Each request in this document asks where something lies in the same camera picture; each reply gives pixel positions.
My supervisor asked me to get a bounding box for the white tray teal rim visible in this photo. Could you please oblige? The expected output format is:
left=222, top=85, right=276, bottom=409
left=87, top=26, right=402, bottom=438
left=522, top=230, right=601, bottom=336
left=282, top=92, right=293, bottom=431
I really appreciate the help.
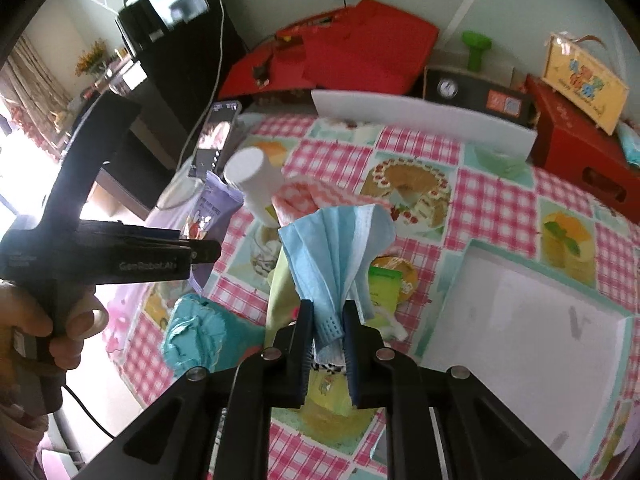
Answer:
left=421, top=240, right=634, bottom=476

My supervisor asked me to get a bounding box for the black monitor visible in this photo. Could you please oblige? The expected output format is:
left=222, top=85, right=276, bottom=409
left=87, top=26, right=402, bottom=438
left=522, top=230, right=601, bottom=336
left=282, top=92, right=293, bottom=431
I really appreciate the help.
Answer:
left=116, top=0, right=221, bottom=56

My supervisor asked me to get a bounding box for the smartphone on table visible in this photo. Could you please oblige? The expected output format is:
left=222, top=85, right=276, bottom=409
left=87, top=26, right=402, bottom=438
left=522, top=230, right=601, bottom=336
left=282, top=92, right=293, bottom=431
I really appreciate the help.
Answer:
left=189, top=100, right=242, bottom=180

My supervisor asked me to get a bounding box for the red cardboard box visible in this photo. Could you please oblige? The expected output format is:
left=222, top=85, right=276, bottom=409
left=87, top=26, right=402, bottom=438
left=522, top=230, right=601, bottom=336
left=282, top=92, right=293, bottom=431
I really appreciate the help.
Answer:
left=525, top=75, right=640, bottom=223

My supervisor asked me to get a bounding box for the white charging cable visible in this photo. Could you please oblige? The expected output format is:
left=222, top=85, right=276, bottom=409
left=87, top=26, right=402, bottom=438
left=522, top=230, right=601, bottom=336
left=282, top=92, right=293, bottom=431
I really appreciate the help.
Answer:
left=154, top=0, right=227, bottom=212

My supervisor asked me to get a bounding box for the green dumbbell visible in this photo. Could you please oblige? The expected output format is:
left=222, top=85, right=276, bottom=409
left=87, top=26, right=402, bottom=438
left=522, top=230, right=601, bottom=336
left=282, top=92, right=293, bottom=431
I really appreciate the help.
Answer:
left=462, top=30, right=492, bottom=73

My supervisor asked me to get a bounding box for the person's left hand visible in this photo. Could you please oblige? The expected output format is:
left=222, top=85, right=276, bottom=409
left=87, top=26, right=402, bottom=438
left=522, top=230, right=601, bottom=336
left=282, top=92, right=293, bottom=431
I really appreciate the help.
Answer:
left=1, top=282, right=103, bottom=402

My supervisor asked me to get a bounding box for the green tissue pack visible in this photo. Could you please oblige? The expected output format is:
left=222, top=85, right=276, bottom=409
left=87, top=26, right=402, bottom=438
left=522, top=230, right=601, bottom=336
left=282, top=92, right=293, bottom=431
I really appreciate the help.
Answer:
left=369, top=266, right=402, bottom=313

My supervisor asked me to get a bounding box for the blue wet wipes pack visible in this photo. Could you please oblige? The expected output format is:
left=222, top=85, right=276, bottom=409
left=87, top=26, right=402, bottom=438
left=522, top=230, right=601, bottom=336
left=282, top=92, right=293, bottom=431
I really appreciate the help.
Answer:
left=616, top=122, right=640, bottom=168

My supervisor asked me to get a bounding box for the black gauge box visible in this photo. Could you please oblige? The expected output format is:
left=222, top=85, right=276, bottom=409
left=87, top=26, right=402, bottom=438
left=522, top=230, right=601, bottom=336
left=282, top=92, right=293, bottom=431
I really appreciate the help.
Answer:
left=423, top=67, right=537, bottom=127

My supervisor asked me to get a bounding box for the blue face mask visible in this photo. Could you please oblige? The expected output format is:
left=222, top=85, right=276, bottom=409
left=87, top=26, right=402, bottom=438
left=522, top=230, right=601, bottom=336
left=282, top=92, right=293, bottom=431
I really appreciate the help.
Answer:
left=279, top=204, right=395, bottom=365

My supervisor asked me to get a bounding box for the pink white zigzag towel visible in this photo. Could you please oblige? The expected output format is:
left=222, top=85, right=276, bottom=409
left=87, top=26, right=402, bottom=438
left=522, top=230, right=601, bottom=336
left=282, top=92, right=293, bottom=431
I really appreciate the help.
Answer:
left=271, top=176, right=392, bottom=226

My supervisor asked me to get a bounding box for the purple snack pouch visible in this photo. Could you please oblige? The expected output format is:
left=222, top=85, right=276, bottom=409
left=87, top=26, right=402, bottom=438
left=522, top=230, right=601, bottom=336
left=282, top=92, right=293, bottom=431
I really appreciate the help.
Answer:
left=182, top=169, right=245, bottom=296

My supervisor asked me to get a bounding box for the yellow flower bouquet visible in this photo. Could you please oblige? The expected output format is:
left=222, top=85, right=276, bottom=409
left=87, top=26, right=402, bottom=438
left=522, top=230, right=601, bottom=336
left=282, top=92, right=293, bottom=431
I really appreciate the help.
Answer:
left=75, top=39, right=106, bottom=77

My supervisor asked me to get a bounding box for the white pill bottle green label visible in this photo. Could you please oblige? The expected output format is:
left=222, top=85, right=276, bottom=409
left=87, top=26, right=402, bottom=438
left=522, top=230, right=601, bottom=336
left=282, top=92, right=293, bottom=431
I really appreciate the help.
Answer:
left=224, top=146, right=284, bottom=229

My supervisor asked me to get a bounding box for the teal square pouch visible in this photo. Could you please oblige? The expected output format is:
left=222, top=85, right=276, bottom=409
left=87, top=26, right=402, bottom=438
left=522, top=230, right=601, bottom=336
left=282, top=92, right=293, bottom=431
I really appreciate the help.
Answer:
left=160, top=294, right=265, bottom=378

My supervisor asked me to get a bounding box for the yellow wooden handled box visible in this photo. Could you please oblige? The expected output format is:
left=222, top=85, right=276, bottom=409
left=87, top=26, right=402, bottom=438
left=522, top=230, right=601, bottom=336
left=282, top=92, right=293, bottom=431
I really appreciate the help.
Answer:
left=540, top=32, right=629, bottom=136

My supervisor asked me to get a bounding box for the white long tray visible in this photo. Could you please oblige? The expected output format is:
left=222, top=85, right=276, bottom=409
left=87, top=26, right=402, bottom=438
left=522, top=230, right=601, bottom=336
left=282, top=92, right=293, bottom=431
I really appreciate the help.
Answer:
left=311, top=89, right=537, bottom=159

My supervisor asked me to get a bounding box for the checkered cake pattern tablecloth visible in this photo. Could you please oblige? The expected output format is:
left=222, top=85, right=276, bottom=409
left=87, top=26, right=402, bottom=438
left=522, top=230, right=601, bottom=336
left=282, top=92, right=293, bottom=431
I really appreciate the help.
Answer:
left=103, top=114, right=639, bottom=479

